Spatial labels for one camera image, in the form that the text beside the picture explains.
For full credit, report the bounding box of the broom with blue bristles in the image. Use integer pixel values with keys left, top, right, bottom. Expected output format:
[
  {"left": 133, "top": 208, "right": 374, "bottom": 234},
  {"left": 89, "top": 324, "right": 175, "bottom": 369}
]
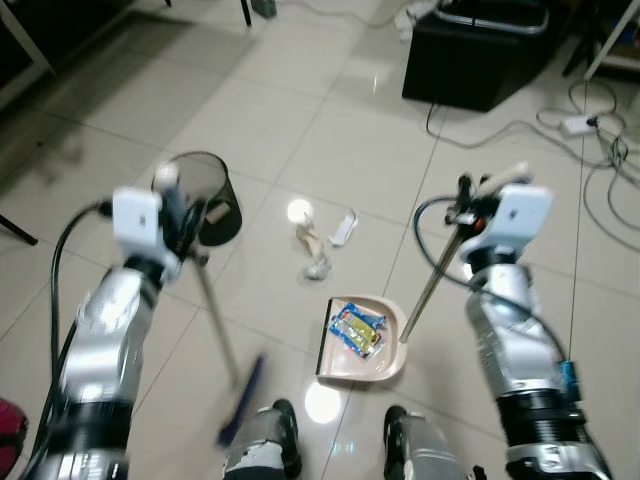
[{"left": 153, "top": 164, "right": 270, "bottom": 448}]

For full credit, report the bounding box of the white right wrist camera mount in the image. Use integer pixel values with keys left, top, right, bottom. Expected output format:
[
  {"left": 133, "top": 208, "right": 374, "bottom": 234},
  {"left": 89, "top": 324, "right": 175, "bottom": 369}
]
[{"left": 482, "top": 184, "right": 554, "bottom": 257}]

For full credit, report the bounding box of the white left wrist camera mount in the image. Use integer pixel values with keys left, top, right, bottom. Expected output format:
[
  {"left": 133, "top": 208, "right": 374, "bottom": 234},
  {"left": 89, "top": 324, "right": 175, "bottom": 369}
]
[{"left": 111, "top": 187, "right": 167, "bottom": 252}]

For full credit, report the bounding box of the blue yellow snack wrapper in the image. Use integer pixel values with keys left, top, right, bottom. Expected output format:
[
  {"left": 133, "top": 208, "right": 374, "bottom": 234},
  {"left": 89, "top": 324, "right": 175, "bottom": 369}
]
[{"left": 329, "top": 304, "right": 389, "bottom": 358}]

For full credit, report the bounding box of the white table leg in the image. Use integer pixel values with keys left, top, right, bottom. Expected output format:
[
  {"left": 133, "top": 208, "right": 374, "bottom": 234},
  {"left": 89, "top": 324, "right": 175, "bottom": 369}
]
[{"left": 583, "top": 0, "right": 640, "bottom": 83}]

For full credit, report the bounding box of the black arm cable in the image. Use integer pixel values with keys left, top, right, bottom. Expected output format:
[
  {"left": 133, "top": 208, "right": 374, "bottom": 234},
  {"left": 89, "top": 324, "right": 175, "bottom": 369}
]
[
  {"left": 414, "top": 196, "right": 573, "bottom": 373},
  {"left": 22, "top": 200, "right": 113, "bottom": 480}
]

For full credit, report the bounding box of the black mesh waste basket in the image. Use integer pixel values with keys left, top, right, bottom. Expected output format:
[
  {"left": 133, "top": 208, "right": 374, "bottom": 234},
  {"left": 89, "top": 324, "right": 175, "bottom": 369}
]
[{"left": 164, "top": 151, "right": 244, "bottom": 248}]

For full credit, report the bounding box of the white power strip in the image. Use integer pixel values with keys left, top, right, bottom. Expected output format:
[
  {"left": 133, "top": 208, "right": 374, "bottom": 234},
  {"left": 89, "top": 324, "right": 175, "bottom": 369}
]
[{"left": 559, "top": 114, "right": 600, "bottom": 138}]

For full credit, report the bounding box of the crumpled clear plastic scrap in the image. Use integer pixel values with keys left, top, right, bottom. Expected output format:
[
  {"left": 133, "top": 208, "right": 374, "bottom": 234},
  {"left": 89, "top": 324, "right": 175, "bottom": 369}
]
[{"left": 304, "top": 254, "right": 334, "bottom": 282}]

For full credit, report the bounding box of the red cloth object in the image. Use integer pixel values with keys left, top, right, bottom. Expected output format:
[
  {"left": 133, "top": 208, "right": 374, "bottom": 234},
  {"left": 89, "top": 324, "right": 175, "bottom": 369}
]
[{"left": 0, "top": 397, "right": 30, "bottom": 478}]

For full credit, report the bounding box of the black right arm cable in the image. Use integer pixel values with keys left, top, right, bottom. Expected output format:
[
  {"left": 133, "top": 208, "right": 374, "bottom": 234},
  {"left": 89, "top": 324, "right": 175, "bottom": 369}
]
[{"left": 414, "top": 196, "right": 573, "bottom": 373}]

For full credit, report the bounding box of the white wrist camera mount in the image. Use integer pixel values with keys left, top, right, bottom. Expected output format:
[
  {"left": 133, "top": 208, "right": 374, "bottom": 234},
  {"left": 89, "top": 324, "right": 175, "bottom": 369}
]
[
  {"left": 482, "top": 184, "right": 554, "bottom": 257},
  {"left": 111, "top": 187, "right": 167, "bottom": 252}
]

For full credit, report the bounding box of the small white plastic packet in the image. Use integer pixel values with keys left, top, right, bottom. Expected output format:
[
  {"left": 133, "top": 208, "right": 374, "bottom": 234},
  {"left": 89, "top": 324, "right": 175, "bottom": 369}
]
[{"left": 329, "top": 209, "right": 360, "bottom": 247}]

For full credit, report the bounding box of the beige long-handled dustpan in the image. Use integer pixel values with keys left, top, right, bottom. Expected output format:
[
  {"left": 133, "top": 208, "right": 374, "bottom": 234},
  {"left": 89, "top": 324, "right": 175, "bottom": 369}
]
[{"left": 314, "top": 160, "right": 529, "bottom": 384}]

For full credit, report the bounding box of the robot right leg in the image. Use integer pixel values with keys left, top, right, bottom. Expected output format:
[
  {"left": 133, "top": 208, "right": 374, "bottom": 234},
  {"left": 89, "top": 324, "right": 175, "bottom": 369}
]
[{"left": 384, "top": 404, "right": 483, "bottom": 480}]

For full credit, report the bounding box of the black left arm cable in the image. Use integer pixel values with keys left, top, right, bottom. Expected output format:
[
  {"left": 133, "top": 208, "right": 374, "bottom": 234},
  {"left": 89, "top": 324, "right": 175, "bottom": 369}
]
[{"left": 22, "top": 200, "right": 113, "bottom": 480}]

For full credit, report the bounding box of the black box cabinet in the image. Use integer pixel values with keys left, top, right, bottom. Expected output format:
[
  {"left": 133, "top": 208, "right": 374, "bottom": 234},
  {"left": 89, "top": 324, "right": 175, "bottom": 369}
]
[{"left": 401, "top": 0, "right": 578, "bottom": 114}]

